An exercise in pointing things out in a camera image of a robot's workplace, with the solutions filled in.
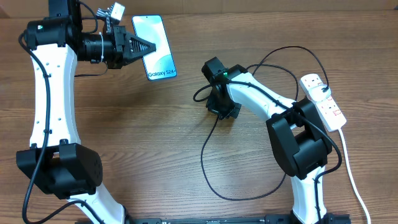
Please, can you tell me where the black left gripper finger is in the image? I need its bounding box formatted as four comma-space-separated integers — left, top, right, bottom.
123, 52, 148, 66
126, 33, 156, 54

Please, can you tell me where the blue Galaxy smartphone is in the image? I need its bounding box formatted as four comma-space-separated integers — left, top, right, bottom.
132, 15, 177, 81

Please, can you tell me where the black USB charging cable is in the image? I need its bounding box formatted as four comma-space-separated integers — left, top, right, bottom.
200, 45, 330, 202

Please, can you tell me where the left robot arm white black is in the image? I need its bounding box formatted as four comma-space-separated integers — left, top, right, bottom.
16, 1, 156, 223

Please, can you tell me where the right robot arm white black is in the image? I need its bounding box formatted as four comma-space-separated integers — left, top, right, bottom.
201, 57, 333, 223

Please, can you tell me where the white charger adapter plug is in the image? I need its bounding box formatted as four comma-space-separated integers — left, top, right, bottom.
308, 84, 331, 102

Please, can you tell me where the white power strip cord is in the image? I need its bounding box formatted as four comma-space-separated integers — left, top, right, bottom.
338, 128, 372, 224

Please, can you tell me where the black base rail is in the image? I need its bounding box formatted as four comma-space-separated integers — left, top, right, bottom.
74, 213, 352, 224

